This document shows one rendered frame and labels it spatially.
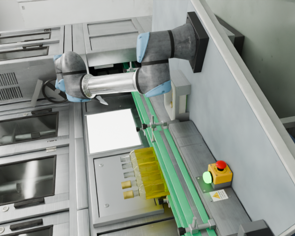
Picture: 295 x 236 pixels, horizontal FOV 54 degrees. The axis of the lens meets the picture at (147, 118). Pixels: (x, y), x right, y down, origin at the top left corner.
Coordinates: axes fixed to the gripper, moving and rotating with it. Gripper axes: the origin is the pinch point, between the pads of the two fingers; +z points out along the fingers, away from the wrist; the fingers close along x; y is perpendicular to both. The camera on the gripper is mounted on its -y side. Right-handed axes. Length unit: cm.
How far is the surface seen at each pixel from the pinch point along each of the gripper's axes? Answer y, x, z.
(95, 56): 14.8, -27.8, -13.0
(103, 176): -29, 52, -1
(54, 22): 266, -151, -67
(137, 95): -7.5, -0.8, 16.9
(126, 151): -20.3, 36.9, 12.0
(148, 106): -18.6, 6.9, 21.7
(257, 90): -107, 12, 33
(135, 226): -52, 72, 14
